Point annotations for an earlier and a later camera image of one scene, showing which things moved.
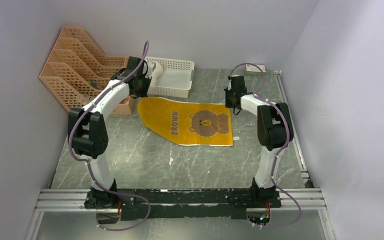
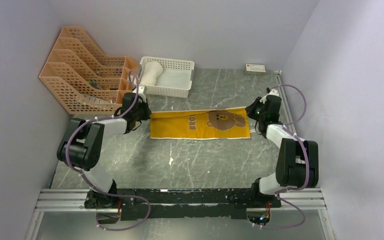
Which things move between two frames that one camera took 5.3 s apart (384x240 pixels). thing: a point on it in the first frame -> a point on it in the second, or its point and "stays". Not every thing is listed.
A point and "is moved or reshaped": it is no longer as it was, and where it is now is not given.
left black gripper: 144,93 -> 148,111
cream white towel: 156,72 stays
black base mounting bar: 144,204 stays
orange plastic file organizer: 75,70 stays
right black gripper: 228,104 -> 250,109
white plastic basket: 175,80 stays
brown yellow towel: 186,123 is moved or reshaped
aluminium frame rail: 309,198 stays
